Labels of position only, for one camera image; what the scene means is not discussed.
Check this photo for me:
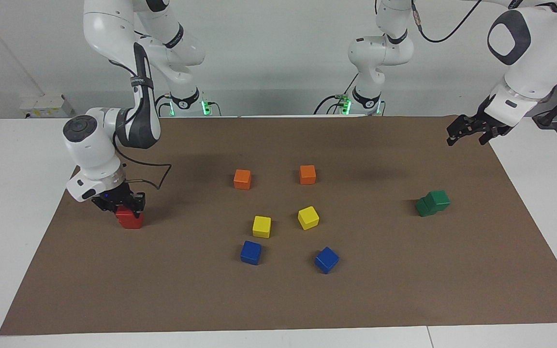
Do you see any green wooden block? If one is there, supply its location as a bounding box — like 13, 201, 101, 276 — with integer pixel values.
426, 189, 452, 212
415, 196, 439, 218

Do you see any white power strip box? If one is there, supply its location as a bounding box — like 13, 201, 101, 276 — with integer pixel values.
19, 93, 74, 119

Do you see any blue wooden block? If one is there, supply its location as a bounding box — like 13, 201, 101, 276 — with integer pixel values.
240, 240, 263, 266
314, 246, 340, 275

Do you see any yellow wooden block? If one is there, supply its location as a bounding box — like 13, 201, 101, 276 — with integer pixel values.
252, 216, 272, 239
297, 206, 320, 231

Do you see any brown table mat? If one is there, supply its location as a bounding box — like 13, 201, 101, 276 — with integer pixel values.
0, 115, 557, 336

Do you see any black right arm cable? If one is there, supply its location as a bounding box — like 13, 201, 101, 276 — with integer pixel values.
112, 140, 173, 192

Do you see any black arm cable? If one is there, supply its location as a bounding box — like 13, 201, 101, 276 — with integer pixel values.
112, 140, 173, 192
411, 0, 483, 44

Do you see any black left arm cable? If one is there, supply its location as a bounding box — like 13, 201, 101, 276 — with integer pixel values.
411, 0, 483, 44

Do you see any black base cable bundle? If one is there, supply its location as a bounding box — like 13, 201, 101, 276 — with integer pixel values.
313, 72, 359, 116
155, 94, 222, 118

